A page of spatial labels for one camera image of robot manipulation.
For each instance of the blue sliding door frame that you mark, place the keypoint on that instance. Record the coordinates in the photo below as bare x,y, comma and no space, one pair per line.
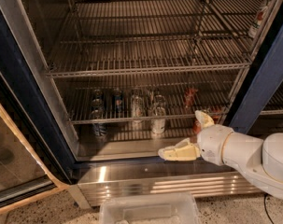
263,79

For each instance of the rear red snack bag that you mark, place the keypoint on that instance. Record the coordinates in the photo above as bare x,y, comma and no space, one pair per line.
189,96

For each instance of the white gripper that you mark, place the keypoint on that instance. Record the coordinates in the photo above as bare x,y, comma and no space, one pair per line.
213,143

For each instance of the open glass fridge door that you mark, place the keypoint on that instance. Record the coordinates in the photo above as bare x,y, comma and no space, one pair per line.
24,174

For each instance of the front red soda can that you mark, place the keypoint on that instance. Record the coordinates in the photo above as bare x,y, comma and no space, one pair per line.
196,125

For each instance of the standalone blue pepsi can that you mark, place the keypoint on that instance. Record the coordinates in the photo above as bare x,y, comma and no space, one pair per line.
117,100

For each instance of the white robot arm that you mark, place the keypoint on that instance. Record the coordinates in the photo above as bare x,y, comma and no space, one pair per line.
259,161

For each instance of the middle blue pepsi can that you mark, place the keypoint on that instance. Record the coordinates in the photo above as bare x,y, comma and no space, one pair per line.
97,104

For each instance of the white bottle red label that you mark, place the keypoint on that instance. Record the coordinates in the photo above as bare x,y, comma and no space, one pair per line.
261,12

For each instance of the wire shelf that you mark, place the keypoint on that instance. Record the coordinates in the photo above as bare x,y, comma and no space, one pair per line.
215,94
126,37

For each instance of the stainless steel commercial fridge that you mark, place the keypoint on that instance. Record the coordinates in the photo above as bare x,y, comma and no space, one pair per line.
124,162

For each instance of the middle wire shelf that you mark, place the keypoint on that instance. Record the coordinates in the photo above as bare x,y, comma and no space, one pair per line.
215,94

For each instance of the clear plastic bin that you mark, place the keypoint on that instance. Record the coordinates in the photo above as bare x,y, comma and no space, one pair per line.
169,208

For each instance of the upper wire shelf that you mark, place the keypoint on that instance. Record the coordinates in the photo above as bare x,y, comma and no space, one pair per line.
126,37

